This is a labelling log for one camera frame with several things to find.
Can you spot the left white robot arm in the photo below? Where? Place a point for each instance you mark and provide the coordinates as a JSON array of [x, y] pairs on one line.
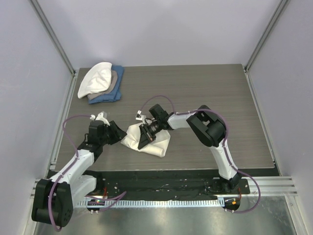
[[56, 197]]

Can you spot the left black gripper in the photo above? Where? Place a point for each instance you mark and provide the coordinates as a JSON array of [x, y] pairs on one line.
[[118, 134]]

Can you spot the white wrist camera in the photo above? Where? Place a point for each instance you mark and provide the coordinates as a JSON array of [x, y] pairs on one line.
[[101, 117], [139, 116]]

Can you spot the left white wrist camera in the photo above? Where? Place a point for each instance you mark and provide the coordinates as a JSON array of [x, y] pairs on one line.
[[101, 117]]

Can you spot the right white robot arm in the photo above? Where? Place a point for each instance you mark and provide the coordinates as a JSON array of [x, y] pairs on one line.
[[209, 128]]

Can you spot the white folded cloth on pile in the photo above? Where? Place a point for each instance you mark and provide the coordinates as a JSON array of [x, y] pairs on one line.
[[96, 80]]

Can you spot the white cloth napkin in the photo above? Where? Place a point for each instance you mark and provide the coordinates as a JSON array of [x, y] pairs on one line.
[[157, 148]]

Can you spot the grey cloth in pile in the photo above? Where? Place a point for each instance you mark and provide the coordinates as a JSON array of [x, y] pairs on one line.
[[110, 88]]

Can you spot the aluminium frame post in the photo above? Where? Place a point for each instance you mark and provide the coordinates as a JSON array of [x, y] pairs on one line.
[[281, 7], [52, 35]]

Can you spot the right aluminium frame post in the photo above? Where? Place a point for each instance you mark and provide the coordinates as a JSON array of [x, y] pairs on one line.
[[281, 7]]

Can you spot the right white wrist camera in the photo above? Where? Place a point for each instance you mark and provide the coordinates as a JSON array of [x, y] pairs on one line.
[[139, 116]]

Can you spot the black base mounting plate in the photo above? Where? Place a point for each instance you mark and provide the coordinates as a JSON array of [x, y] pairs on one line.
[[165, 185]]

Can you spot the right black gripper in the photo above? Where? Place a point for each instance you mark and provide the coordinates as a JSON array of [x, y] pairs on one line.
[[146, 137]]

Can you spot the left aluminium frame post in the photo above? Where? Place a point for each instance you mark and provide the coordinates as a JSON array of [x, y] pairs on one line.
[[52, 35]]

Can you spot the blue checkered cloth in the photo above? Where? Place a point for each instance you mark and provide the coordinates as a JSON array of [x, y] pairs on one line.
[[115, 94]]

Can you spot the white slotted cable duct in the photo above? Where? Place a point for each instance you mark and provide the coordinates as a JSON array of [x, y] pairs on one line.
[[87, 203]]

